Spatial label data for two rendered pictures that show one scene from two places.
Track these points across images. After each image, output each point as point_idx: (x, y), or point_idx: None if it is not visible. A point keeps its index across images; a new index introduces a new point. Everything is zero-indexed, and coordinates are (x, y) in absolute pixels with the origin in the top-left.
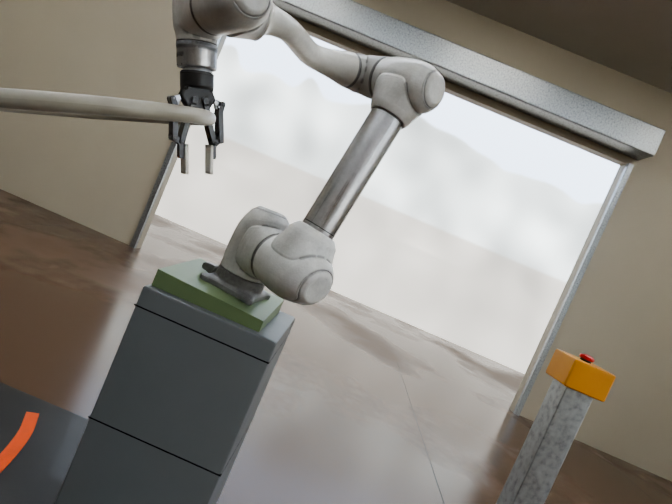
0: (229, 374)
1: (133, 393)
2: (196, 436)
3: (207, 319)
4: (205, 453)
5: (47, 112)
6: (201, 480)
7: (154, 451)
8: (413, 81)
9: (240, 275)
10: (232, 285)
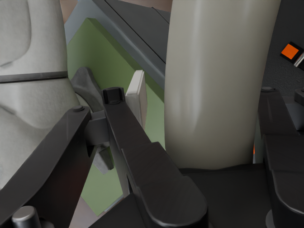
0: (135, 20)
1: None
2: (165, 26)
3: (148, 54)
4: (160, 18)
5: None
6: (164, 16)
7: None
8: None
9: (81, 98)
10: (95, 97)
